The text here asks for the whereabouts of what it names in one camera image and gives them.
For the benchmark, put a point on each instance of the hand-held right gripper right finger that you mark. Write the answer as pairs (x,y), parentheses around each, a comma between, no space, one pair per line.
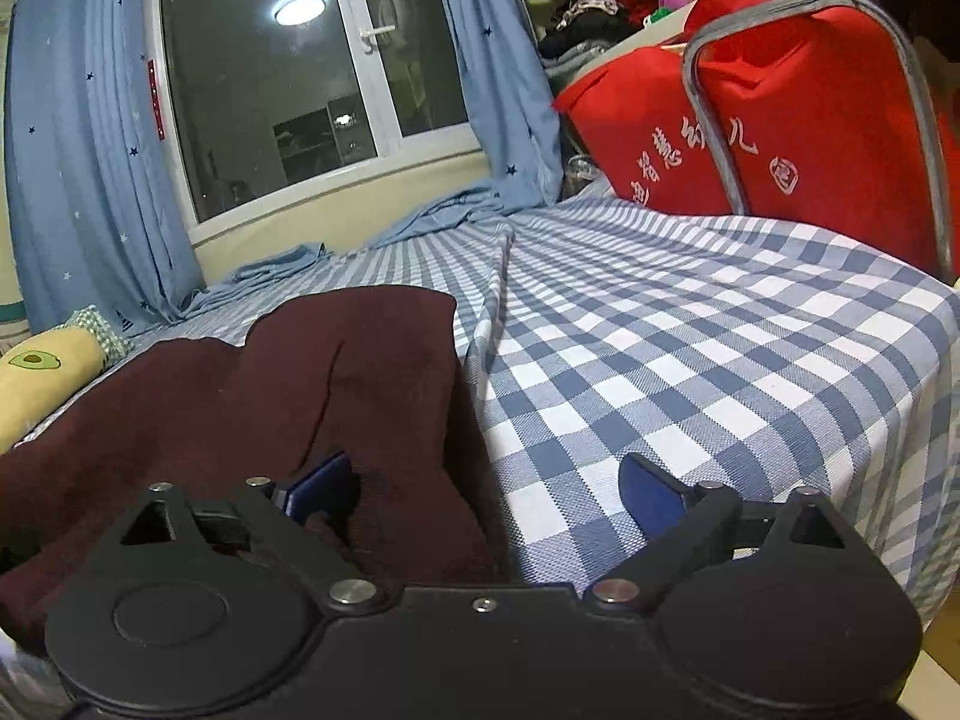
(645,491)

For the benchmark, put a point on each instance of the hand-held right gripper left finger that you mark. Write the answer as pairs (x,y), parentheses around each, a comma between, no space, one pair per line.
(322,487)

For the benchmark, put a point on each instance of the maroon printed t-shirt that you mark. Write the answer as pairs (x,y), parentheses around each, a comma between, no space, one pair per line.
(225,405)

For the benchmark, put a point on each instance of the grey folded clothes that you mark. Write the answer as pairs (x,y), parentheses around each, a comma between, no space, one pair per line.
(574,58)

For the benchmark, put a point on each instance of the blue checked bed sheet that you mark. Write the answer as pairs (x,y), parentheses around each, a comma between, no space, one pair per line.
(675,352)

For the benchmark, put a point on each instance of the green checked cloth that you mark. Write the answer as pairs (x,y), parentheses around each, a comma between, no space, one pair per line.
(97,326)

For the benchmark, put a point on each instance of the yellow avocado print pillow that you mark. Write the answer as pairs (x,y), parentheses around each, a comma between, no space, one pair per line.
(45,382)

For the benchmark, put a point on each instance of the clear plastic wrap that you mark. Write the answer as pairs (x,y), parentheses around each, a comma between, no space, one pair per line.
(581,172)

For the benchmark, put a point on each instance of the blue star curtain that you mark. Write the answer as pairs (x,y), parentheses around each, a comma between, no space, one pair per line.
(90,165)
(495,90)

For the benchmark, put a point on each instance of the red fabric storage bag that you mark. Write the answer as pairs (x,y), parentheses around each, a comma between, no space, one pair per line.
(810,127)

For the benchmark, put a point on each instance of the white framed window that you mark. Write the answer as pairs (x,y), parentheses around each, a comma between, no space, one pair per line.
(247,90)

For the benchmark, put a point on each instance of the red curtain tag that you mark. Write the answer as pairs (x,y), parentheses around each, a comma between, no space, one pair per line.
(155,97)

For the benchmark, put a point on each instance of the floral patterned cloth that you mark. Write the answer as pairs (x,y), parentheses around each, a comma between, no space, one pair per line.
(585,6)

